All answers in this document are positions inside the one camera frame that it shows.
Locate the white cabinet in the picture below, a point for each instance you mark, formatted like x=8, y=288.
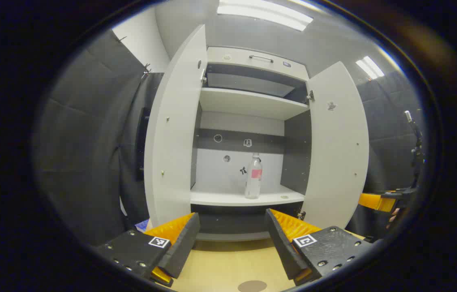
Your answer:
x=236, y=174

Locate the brown round coaster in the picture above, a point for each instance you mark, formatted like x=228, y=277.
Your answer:
x=252, y=286

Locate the clear plastic bottle pink label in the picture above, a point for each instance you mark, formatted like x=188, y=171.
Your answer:
x=253, y=186

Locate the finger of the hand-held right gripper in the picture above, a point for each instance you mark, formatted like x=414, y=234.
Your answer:
x=374, y=202

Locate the long ceiling light panel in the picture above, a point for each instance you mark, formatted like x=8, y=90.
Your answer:
x=264, y=14

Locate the blue book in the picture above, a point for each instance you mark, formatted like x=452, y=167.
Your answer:
x=142, y=225

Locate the black backdrop cloth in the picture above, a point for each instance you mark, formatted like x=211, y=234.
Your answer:
x=86, y=154
x=386, y=134
x=129, y=194

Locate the small ceiling light panel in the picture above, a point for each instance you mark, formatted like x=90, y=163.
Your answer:
x=370, y=67

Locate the metal door hinge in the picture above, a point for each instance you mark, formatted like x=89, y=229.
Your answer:
x=310, y=96
x=301, y=215
x=203, y=77

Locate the white cabinet shelf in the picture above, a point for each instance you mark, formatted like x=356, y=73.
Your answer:
x=220, y=198
x=248, y=103

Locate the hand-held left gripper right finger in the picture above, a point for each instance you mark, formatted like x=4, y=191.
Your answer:
x=283, y=247

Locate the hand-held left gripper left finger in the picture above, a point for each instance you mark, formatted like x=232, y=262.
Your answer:
x=183, y=247

